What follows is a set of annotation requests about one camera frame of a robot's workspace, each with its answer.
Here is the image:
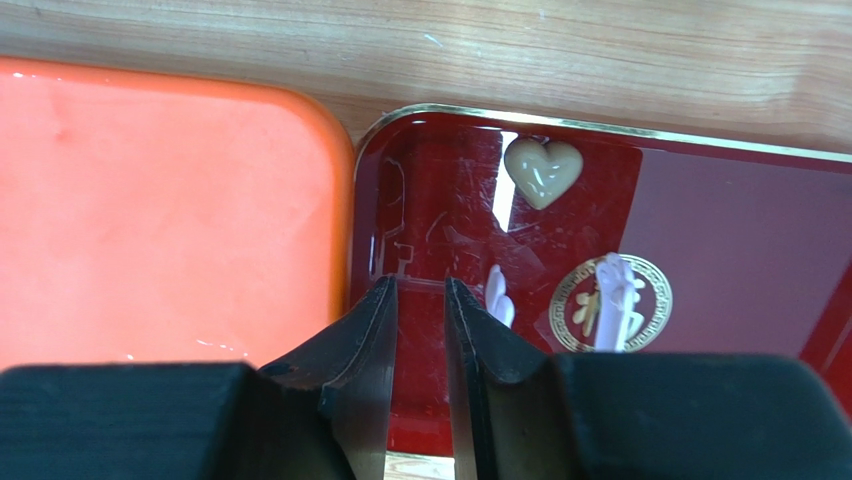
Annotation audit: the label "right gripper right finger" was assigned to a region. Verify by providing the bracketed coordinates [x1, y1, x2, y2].
[444, 278, 851, 479]

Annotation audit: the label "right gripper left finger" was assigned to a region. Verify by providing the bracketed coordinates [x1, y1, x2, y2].
[1, 276, 398, 479]

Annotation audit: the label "pink handled metal tongs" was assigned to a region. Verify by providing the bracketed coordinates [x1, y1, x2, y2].
[484, 252, 639, 353]

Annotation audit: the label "red lacquer tray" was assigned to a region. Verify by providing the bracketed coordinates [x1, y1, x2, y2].
[350, 104, 851, 456]

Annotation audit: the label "orange tin lid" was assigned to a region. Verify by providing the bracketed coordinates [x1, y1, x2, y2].
[1, 57, 354, 367]

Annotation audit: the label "pale heart chocolate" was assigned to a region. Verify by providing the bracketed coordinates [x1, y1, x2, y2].
[504, 138, 584, 210]

